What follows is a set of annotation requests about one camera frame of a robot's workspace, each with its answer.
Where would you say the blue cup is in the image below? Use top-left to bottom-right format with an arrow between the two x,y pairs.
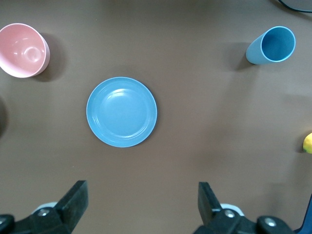
245,26 -> 297,65

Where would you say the black cable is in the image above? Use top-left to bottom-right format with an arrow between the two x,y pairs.
277,0 -> 312,13

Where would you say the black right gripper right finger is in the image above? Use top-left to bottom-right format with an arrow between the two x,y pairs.
195,181 -> 296,234

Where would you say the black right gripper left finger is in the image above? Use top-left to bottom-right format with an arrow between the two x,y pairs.
0,180 -> 88,234

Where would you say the yellow lemon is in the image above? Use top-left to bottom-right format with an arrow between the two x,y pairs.
302,133 -> 312,154

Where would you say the blue plate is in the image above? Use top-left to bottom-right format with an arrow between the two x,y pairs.
86,77 -> 158,148

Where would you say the pink bowl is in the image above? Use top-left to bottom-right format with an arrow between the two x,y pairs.
0,23 -> 51,78

